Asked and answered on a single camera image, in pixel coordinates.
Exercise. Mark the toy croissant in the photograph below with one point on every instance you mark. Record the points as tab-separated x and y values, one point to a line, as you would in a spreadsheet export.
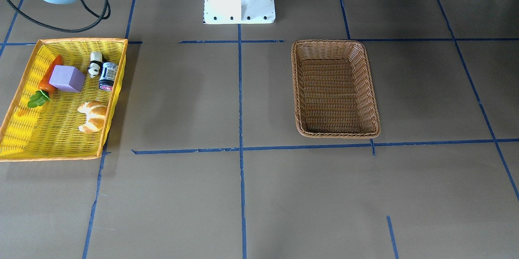
95	114

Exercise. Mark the purple foam block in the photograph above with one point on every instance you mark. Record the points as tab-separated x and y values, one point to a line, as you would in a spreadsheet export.
67	78

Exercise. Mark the toy carrot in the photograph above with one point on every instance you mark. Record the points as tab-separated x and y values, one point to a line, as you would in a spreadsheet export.
45	88

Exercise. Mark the toy panda figure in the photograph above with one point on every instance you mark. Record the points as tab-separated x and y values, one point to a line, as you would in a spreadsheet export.
96	64

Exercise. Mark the brown wicker basket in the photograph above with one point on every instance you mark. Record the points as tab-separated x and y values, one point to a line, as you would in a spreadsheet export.
333	90

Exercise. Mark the yellow plastic basket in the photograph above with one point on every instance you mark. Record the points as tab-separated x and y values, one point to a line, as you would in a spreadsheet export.
50	132

